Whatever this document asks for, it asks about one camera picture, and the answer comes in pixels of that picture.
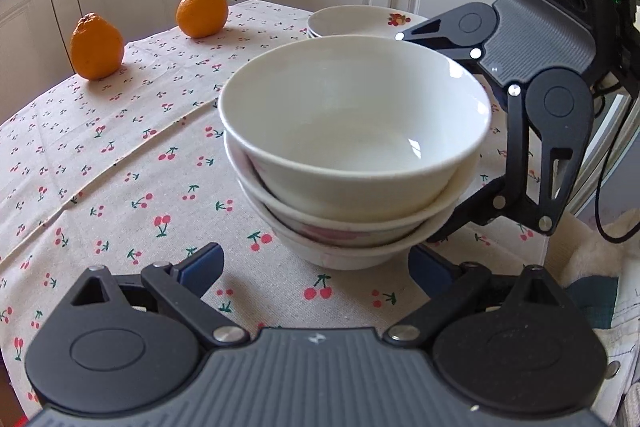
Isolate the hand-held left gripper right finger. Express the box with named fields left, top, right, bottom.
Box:
left=384, top=246, right=576, bottom=350

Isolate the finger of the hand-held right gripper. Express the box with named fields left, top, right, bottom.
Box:
left=397, top=8, right=484, bottom=61
left=427, top=83, right=593, bottom=243

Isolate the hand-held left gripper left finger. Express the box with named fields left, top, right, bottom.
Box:
left=55, top=243, right=250, bottom=349

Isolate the white floral bowl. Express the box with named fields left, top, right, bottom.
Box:
left=223, top=132, right=481, bottom=249
left=217, top=34, right=493, bottom=220
left=237, top=177, right=458, bottom=271

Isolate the cherry-print tablecloth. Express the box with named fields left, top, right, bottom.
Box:
left=0, top=0, right=566, bottom=408

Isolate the knobby orange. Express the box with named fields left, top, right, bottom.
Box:
left=69, top=12, right=125, bottom=81

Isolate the black cable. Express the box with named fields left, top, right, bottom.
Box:
left=590, top=87, right=640, bottom=244

